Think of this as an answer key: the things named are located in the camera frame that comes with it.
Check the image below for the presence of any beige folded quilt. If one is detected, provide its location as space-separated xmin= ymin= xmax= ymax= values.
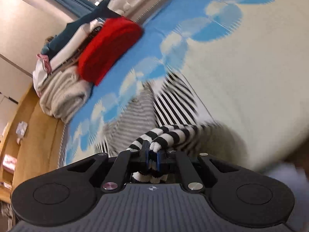
xmin=39 ymin=66 xmax=92 ymax=124

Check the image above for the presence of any black white striped garment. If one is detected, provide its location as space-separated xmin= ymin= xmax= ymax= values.
xmin=95 ymin=71 xmax=233 ymax=184

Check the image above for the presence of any red folded blanket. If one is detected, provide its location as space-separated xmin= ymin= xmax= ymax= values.
xmin=77 ymin=17 xmax=143 ymax=85

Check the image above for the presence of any wooden bed headboard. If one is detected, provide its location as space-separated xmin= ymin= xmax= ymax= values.
xmin=1 ymin=85 xmax=65 ymax=203

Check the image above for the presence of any blue white patterned bedsheet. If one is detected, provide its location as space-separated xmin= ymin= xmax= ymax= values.
xmin=60 ymin=0 xmax=308 ymax=169

